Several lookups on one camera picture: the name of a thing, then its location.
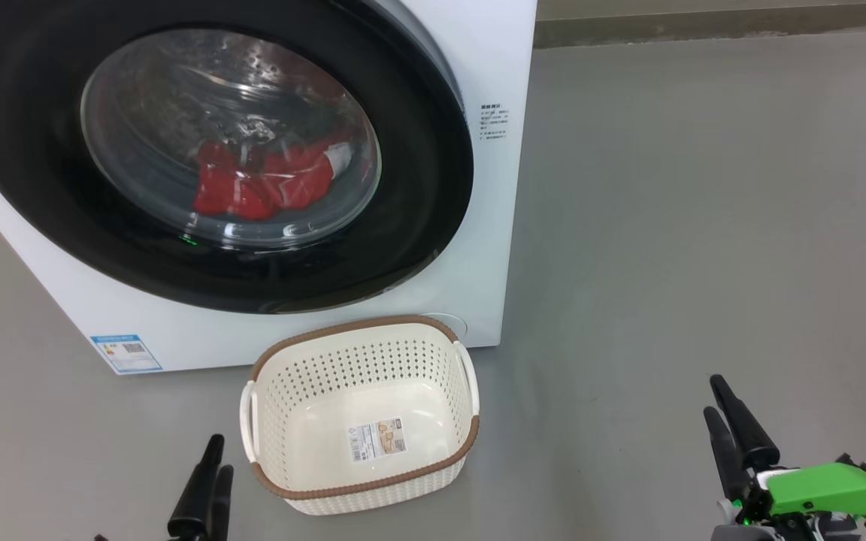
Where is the grey wall skirting strip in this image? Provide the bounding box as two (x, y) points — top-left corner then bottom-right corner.
(534, 8), (866, 50)

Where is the round white filter cover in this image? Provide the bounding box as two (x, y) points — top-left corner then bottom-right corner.
(418, 313), (468, 340)

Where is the red and white garment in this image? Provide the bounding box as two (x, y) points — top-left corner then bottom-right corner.
(192, 135), (355, 221)

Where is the blue energy label sticker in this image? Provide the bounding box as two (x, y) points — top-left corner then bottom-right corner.
(90, 334), (164, 374)

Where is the black round glass washer door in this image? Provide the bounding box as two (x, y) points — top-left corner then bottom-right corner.
(0, 0), (475, 315)

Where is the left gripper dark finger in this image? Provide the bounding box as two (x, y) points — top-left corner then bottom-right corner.
(168, 434), (225, 539)
(204, 464), (235, 541)

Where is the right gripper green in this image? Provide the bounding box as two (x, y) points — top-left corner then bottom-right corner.
(704, 374), (866, 541)

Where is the white front-load washing machine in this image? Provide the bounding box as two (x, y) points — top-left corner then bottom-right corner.
(0, 0), (539, 374)

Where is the cream perforated basket brown rim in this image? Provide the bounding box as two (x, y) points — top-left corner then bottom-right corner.
(239, 316), (480, 516)

